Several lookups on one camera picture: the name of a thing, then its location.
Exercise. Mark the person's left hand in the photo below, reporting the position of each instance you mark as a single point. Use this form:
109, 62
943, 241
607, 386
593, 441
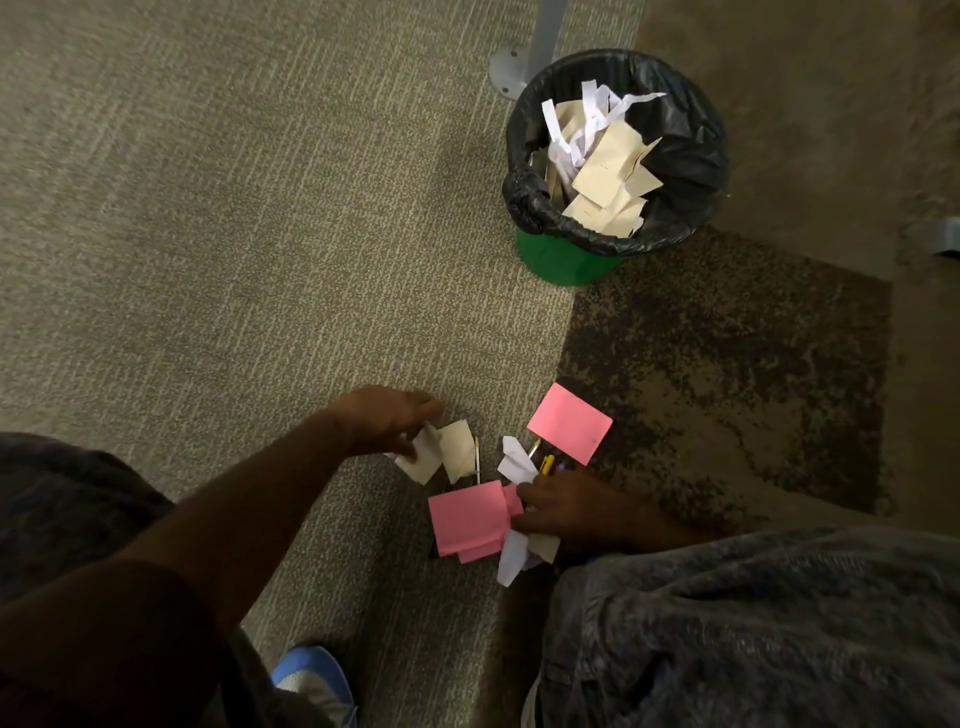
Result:
375, 420

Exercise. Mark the person's right hand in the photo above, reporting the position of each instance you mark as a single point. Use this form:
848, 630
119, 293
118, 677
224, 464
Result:
581, 514

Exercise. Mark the person's right fingers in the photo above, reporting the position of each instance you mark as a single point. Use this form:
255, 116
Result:
531, 504

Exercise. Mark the person's left thumb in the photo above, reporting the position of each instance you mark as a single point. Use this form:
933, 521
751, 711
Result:
406, 448

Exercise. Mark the beige paper piece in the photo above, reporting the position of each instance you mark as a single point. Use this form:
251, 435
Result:
457, 450
422, 457

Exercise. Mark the pink paper sheets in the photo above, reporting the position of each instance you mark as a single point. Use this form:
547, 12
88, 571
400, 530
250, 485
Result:
469, 519

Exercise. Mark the person's left forearm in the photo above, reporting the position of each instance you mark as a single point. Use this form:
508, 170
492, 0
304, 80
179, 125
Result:
247, 510

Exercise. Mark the person's right forearm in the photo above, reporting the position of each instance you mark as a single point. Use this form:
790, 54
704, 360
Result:
675, 531

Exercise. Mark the yellow pen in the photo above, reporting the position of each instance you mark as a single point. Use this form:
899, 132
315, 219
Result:
547, 464

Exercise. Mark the small beige paper scrap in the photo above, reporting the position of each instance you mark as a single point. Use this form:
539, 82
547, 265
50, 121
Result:
544, 547

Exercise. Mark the crumpled white paper piece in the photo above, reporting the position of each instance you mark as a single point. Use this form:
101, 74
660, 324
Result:
517, 460

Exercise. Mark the white paper strip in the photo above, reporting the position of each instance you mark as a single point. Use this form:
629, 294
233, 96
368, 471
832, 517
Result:
514, 556

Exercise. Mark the wooden pencil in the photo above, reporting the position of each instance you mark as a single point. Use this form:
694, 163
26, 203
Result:
477, 459

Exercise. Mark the pink paper sheet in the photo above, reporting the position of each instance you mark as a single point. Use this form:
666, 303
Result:
570, 423

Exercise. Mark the blue and white shoe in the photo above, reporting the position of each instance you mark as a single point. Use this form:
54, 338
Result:
315, 675

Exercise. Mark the green trash bin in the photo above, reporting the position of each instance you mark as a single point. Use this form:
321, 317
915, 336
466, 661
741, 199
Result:
562, 261

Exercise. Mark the pile of beige paper scraps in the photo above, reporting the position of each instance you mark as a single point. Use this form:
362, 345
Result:
611, 176

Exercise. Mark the bunch of white paper strips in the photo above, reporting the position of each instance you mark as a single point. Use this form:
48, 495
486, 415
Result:
581, 124

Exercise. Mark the black bin liner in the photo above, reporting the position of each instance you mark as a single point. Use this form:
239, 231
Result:
686, 161

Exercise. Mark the grey metal table leg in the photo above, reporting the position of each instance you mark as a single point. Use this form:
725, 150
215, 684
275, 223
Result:
536, 45

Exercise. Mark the grey metal furniture foot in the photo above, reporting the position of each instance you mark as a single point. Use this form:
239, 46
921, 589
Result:
946, 237

